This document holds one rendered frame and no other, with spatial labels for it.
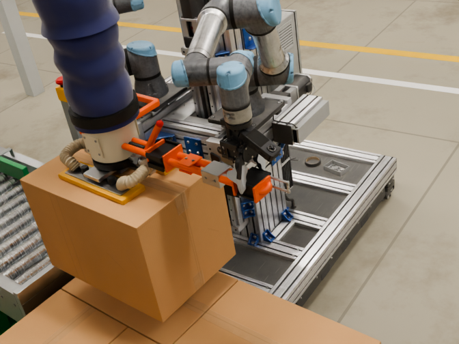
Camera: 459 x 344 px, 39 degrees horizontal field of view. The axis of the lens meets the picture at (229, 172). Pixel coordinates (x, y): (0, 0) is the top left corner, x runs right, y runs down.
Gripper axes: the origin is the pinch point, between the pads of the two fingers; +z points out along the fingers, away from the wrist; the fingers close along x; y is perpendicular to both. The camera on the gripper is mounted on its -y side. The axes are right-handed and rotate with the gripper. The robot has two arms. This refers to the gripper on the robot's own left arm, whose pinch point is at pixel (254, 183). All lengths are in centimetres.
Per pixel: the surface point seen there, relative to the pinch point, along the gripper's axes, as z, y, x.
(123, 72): -23, 52, -4
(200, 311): 66, 33, 3
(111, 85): -21, 51, 2
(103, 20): -42, 49, 0
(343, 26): 126, 208, -377
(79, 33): -40, 51, 8
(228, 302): 66, 28, -6
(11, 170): 62, 183, -17
